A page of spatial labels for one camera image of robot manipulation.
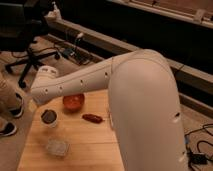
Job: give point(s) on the grey rectangular eraser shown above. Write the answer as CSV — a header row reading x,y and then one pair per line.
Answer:
x,y
49,117

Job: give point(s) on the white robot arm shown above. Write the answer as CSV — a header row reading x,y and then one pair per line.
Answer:
x,y
144,104

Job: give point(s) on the white tube of cream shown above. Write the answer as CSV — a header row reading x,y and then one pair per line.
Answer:
x,y
110,118

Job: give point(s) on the dark red chili pepper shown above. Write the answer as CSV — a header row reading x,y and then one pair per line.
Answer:
x,y
92,118

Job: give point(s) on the red bowl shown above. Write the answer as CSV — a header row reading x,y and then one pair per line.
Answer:
x,y
73,103

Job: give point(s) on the grey sponge block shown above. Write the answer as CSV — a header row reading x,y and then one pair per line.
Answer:
x,y
57,147

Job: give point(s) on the white spray bottle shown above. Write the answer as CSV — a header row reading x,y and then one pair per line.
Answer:
x,y
55,13

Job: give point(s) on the person's shoe upper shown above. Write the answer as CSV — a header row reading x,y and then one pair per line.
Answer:
x,y
11,99

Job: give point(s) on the person's shoe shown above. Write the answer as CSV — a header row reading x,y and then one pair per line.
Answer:
x,y
11,99
7,128

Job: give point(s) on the black office chair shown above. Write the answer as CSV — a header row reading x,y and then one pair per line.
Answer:
x,y
20,22

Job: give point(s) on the person's shoe lower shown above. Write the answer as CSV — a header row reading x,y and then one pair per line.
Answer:
x,y
7,128

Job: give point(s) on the blue power strip with cables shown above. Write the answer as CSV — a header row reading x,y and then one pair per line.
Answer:
x,y
68,53

